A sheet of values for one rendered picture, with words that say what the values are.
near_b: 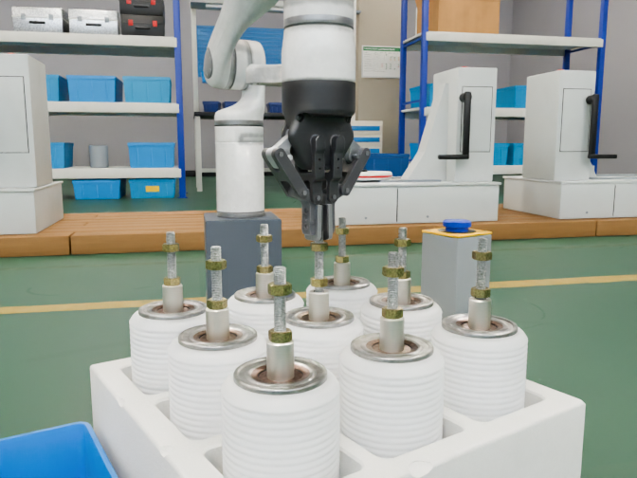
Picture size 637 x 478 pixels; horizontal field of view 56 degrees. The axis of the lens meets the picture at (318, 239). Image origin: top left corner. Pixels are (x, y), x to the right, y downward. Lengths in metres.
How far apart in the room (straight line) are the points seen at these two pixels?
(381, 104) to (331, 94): 6.51
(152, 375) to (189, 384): 0.12
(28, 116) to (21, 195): 0.33
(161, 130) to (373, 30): 3.48
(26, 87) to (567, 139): 2.47
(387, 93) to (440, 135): 4.13
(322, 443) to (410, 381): 0.10
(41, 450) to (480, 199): 2.47
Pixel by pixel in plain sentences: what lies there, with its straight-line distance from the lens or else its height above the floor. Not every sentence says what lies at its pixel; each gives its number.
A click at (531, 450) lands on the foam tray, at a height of 0.15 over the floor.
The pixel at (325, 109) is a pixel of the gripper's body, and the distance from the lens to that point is 0.59.
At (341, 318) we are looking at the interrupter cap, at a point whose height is 0.25.
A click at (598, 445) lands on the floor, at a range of 1.02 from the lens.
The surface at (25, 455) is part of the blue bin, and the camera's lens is 0.77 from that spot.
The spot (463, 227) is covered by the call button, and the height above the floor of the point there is 0.32.
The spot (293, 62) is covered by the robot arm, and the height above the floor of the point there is 0.51.
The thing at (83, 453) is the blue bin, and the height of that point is 0.08.
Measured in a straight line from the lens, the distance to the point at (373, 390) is 0.53.
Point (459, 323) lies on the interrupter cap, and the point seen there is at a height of 0.25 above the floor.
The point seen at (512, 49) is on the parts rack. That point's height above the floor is 1.41.
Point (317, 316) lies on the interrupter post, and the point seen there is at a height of 0.26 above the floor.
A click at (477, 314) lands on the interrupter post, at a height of 0.27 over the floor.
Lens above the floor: 0.43
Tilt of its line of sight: 9 degrees down
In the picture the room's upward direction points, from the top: straight up
